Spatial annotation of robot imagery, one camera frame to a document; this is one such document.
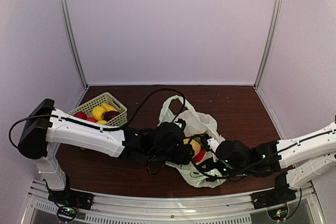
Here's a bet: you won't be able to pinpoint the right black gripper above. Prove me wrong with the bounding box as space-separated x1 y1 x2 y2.
197 158 251 184

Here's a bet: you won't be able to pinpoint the peach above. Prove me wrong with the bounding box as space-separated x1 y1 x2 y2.
183 138 202 157

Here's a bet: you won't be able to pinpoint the pale green plastic bag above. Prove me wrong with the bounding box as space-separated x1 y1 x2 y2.
159 95 226 188

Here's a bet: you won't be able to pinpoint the yellow mango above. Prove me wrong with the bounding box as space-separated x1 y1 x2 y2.
92 106 106 121

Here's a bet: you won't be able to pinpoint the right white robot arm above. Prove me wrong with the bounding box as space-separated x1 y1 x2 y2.
201 122 335 204

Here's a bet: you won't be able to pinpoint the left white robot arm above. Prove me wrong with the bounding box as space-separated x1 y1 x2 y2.
17 99 193 205

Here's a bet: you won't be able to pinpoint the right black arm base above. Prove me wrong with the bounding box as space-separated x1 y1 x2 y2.
251 172 297 209

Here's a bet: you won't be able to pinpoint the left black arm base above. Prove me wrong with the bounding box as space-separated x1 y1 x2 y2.
47 174 93 210

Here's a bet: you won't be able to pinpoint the green grapes in bag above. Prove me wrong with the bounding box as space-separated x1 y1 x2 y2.
193 135 208 146

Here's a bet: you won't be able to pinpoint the dark red fruit in basket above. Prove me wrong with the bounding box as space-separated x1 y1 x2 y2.
103 111 119 122

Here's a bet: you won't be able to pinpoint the yellow banana in basket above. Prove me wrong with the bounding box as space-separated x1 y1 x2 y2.
101 103 119 112

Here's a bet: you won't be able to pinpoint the yellow lemon in basket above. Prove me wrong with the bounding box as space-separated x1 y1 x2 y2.
97 120 107 125

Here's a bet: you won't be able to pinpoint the beige perforated plastic basket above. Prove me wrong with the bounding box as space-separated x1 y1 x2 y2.
68 92 128 126

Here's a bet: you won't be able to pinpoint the red apple in basket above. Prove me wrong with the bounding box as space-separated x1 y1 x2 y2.
74 112 87 120

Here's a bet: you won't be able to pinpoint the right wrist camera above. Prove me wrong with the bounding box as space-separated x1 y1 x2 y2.
204 138 219 155

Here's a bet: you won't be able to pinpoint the left black cable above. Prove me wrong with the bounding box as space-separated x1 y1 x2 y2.
8 88 186 154

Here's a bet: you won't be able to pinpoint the black cable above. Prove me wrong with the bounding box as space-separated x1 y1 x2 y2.
8 88 186 154
188 129 336 183

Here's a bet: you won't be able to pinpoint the right black cable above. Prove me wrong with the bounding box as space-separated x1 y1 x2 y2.
188 129 336 183

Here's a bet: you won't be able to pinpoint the aluminium front rail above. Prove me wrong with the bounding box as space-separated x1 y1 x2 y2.
19 180 327 223

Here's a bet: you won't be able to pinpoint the right aluminium corner post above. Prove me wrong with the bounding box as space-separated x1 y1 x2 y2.
254 0 283 90

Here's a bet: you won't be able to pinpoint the aluminium corner post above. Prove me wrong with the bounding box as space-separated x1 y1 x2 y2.
254 0 283 90
60 0 89 89

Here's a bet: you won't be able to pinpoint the left aluminium corner post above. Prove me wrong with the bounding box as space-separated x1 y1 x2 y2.
60 0 89 89

